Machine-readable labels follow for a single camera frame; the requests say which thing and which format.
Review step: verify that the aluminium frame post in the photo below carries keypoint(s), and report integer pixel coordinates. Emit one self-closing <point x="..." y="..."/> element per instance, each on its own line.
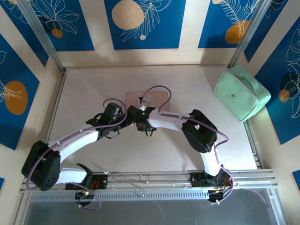
<point x="248" y="32"/>
<point x="42" y="32"/>

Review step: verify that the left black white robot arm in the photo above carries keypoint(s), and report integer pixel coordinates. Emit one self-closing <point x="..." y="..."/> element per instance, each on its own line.
<point x="39" y="164"/>

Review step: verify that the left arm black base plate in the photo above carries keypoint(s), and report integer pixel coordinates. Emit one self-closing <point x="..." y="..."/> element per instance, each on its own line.
<point x="99" y="181"/>

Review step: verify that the grey metal panel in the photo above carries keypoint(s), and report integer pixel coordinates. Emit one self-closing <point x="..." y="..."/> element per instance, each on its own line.
<point x="150" y="213"/>

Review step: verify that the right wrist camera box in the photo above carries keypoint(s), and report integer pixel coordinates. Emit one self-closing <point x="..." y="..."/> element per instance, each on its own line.
<point x="143" y="108"/>

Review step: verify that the pink tin box with couple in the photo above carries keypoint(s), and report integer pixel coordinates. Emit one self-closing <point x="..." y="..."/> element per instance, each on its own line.
<point x="161" y="100"/>

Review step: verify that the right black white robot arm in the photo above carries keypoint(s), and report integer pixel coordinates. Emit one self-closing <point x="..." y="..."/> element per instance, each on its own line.
<point x="199" y="133"/>

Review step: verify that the mint green zip bag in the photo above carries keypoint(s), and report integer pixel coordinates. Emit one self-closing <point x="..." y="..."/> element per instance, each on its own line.
<point x="234" y="93"/>

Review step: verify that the left circuit board green light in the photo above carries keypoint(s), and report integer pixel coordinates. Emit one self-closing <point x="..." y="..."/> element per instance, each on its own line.
<point x="85" y="193"/>

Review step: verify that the blue floral wall panel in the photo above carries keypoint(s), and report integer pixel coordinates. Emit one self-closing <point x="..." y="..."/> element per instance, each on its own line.
<point x="276" y="23"/>
<point x="215" y="28"/>
<point x="14" y="21"/>
<point x="281" y="117"/>
<point x="14" y="122"/>
<point x="150" y="35"/>
<point x="77" y="28"/>

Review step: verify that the aluminium front rail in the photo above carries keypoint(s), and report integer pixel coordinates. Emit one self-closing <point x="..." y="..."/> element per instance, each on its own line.
<point x="164" y="180"/>

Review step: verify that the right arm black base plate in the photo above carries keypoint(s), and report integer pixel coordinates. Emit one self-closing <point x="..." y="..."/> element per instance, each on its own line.
<point x="198" y="180"/>

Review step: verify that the right circuit board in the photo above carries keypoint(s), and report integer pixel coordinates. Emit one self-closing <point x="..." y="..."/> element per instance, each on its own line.
<point x="216" y="194"/>

